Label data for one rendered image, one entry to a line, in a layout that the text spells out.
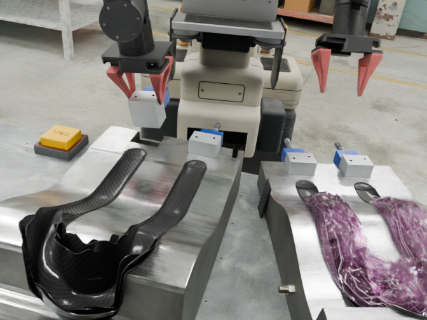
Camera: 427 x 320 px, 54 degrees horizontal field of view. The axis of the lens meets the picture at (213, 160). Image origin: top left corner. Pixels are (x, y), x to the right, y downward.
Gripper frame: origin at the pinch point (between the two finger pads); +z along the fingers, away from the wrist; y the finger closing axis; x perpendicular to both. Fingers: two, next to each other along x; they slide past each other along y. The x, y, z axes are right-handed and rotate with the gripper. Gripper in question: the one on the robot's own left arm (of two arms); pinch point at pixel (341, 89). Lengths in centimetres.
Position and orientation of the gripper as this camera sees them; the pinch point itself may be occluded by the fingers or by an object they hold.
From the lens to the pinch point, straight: 81.5
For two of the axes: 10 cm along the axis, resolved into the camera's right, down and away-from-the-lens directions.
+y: 10.0, 0.9, 0.2
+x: -0.1, -0.9, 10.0
